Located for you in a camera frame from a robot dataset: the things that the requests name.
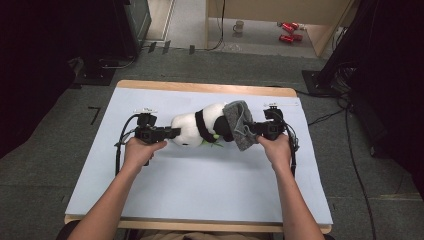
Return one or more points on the person's beige trousers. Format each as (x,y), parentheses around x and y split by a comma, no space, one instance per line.
(200,236)

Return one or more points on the panda plush toy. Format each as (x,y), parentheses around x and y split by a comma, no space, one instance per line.
(188,128)

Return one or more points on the wooden cabinet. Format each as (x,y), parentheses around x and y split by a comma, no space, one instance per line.
(266,10)

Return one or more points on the dark curtain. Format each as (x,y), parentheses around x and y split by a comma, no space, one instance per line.
(393,83)
(30,66)

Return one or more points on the beige mug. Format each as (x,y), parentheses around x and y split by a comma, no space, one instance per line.
(238,26)

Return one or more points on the black equipment cabinet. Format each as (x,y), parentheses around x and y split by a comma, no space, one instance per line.
(133,26)

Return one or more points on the wooden table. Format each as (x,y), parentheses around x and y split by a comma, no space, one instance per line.
(206,87)

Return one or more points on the grey cloth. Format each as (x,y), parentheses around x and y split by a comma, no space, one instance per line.
(241,123)

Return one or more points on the red can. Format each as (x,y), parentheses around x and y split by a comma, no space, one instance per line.
(298,37)
(288,28)
(295,25)
(286,38)

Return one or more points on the person's right hand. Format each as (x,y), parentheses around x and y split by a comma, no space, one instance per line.
(278,153)

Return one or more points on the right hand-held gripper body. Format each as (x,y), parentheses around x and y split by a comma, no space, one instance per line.
(275,128)

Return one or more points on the black stand base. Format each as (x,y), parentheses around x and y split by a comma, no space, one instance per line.
(95,76)
(316,83)

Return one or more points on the person's left hand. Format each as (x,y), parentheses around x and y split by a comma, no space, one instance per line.
(140,155)

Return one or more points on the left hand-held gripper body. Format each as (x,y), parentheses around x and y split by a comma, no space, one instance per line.
(148,133)

